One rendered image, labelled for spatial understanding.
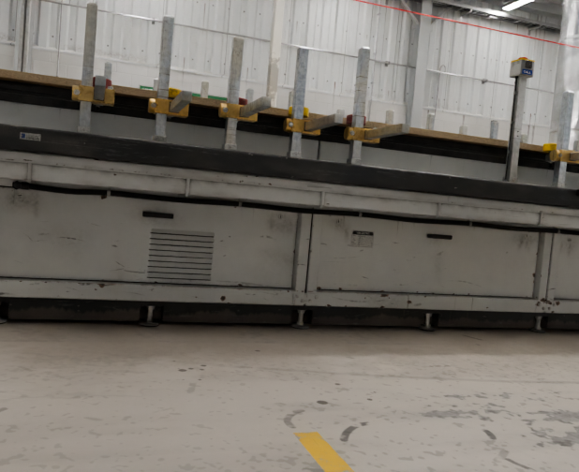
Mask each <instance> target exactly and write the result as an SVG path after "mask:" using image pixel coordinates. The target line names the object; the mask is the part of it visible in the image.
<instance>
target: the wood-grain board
mask: <svg viewBox="0 0 579 472"><path fill-rule="evenodd" d="M0 80H5V81H17V82H25V83H32V84H38V85H46V86H52V87H59V88H66V89H72V85H78V86H79V85H82V81H81V80H74V79H68V78H61V77H54V76H47V75H40V74H34V73H27V72H21V71H14V70H7V69H1V68H0ZM111 87H113V90H115V95H116V96H127V97H135V98H141V99H148V100H149V98H157V91H153V90H146V89H140V88H133V87H126V86H120V85H113V84H112V85H111ZM220 103H224V104H227V101H225V100H218V99H211V98H205V97H198V96H192V101H191V102H190V103H189V106H196V107H204V108H210V109H217V110H218V109H219V105H220ZM258 115H265V116H272V117H278V118H285V119H286V118H290V119H291V117H290V116H289V110H285V109H279V108H272V107H270V108H268V109H266V110H263V111H260V112H258ZM325 116H328V115H324V114H317V113H311V112H309V114H308V118H303V120H310V121H312V120H314V119H319V118H321V117H325ZM346 122H347V118H344V117H343V124H340V126H349V127H351V125H347V124H346ZM386 126H390V124H383V123H377V122H370V121H366V124H365V125H364V128H369V129H373V127H376V128H382V127H386ZM402 135H409V136H415V137H423V138H429V139H436V140H449V141H456V142H463V143H470V144H477V145H484V146H491V147H497V148H504V149H508V140H496V139H489V138H483V137H476V136H470V135H463V134H456V133H450V132H443V131H436V130H430V129H423V128H417V127H409V133H408V134H402ZM542 149H543V146H541V145H535V144H528V143H522V142H520V149H519V151H525V152H532V153H539V154H546V155H549V153H546V152H544V151H543V150H542Z"/></svg>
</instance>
